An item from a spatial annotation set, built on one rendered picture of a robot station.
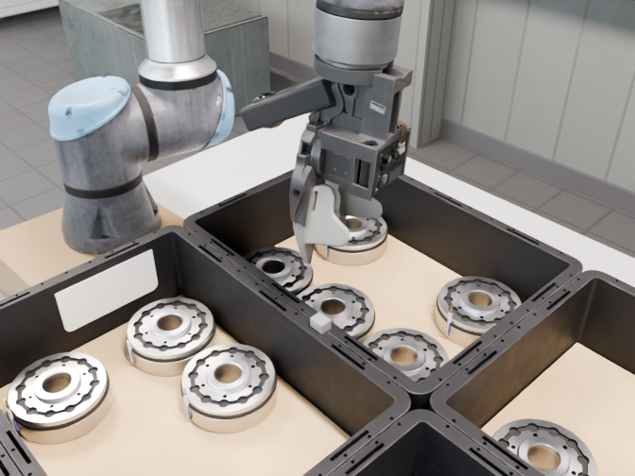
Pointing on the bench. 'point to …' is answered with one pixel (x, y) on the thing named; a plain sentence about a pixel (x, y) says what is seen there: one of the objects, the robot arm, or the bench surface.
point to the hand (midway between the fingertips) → (317, 238)
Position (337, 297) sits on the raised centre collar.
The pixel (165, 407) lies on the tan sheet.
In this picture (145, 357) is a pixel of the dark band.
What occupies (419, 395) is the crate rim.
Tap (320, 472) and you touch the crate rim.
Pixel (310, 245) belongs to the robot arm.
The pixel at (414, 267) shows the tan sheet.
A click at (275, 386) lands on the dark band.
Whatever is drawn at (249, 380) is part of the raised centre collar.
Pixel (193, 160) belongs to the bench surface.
